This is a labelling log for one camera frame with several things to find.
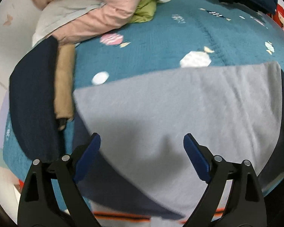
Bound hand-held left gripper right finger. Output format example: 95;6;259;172
183;133;267;227

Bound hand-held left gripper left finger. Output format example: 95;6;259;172
17;133;101;227

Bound grey and navy sweater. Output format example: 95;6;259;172
72;61;284;227

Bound tan garment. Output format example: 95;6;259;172
54;44;76;131

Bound dark navy garment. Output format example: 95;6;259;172
9;36;67;164

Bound teal printed blanket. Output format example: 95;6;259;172
3;0;284;218

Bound pink padded jacket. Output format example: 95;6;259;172
29;0;145;46

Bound white garment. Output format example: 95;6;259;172
32;0;107;47

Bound green padded jacket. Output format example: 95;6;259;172
132;0;170;24

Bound red cartoon cushion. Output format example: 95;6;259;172
272;3;284;33

